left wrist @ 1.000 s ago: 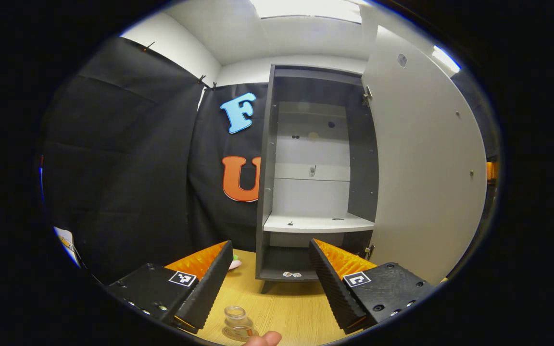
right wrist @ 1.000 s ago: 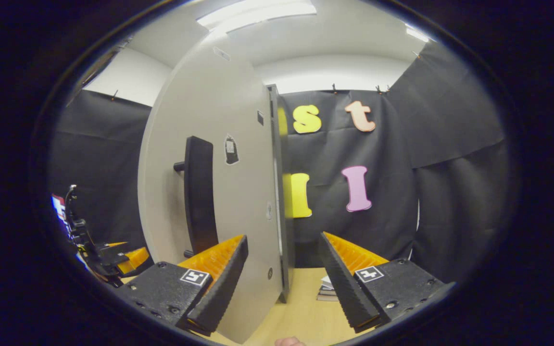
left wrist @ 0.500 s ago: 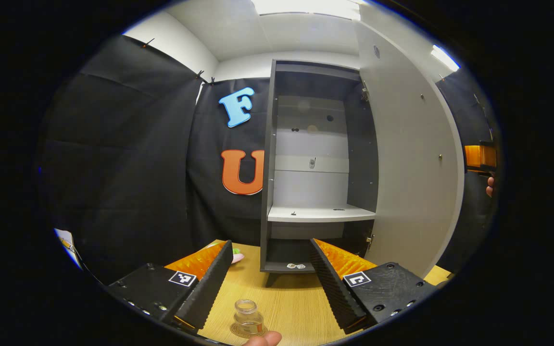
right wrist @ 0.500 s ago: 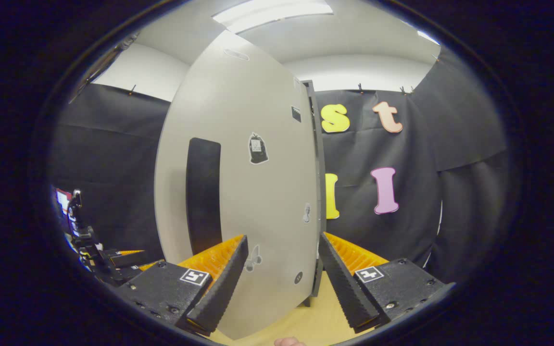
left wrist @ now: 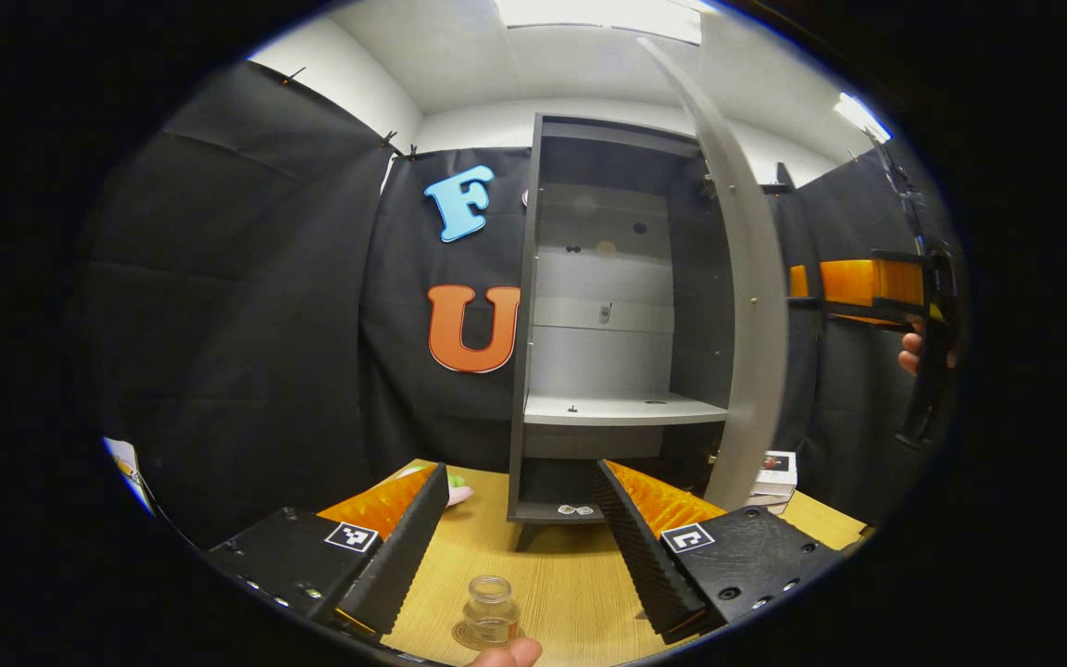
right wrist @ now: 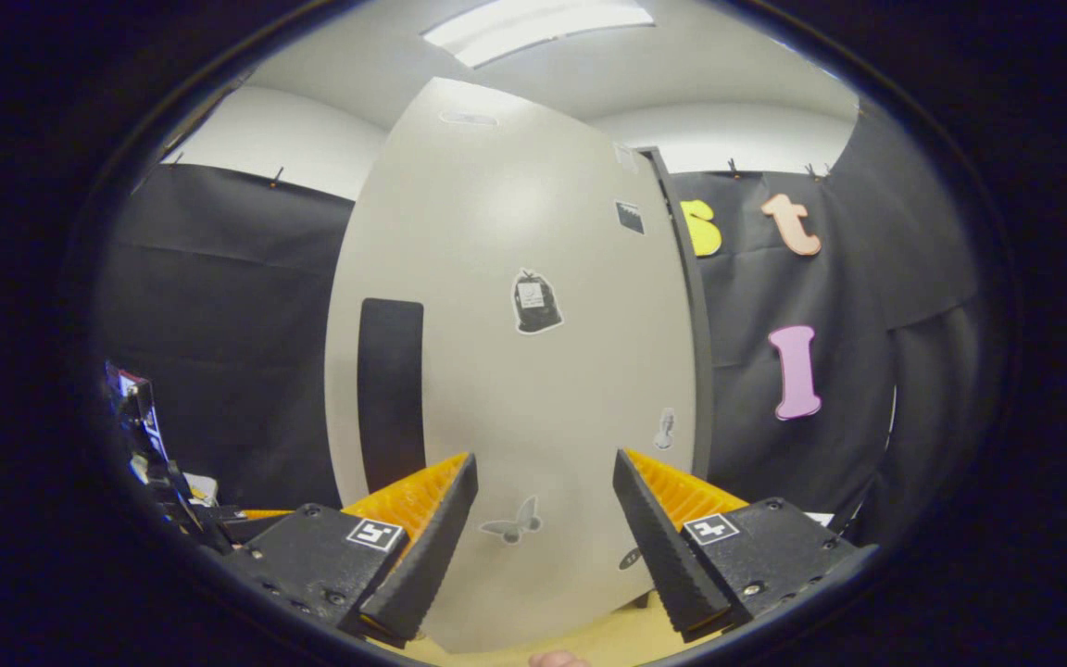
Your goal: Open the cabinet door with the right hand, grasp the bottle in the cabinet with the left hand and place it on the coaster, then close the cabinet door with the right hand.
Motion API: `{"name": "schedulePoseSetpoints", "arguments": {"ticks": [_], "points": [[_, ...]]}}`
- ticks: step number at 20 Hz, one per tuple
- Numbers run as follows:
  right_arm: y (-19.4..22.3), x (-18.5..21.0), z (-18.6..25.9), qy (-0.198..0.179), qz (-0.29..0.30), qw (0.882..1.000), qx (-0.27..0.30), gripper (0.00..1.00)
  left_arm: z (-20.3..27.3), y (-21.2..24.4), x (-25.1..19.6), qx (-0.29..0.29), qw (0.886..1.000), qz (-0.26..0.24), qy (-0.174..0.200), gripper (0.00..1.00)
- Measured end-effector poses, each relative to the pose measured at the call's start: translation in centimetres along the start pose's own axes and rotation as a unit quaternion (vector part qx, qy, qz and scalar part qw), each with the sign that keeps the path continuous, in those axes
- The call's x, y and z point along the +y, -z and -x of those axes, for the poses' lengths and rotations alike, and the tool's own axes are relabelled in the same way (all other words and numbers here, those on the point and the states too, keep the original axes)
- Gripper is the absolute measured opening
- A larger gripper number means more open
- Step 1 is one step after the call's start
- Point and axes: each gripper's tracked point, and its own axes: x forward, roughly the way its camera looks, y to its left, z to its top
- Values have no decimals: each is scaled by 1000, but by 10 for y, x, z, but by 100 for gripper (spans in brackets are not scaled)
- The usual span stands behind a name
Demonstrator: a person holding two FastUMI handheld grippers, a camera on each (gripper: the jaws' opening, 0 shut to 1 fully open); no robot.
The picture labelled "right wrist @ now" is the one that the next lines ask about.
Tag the black backdrop cloth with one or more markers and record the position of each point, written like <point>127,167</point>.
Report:
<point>237,333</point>

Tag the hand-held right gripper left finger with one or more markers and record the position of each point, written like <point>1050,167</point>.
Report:
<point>427,556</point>

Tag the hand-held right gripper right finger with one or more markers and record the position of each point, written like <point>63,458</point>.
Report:
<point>659,556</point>

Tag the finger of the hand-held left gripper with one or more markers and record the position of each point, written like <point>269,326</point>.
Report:
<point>256,521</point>

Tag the grey cabinet door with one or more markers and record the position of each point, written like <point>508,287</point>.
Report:
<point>515,417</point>

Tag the long ceiling light panel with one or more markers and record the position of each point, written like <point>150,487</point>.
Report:
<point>533,28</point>

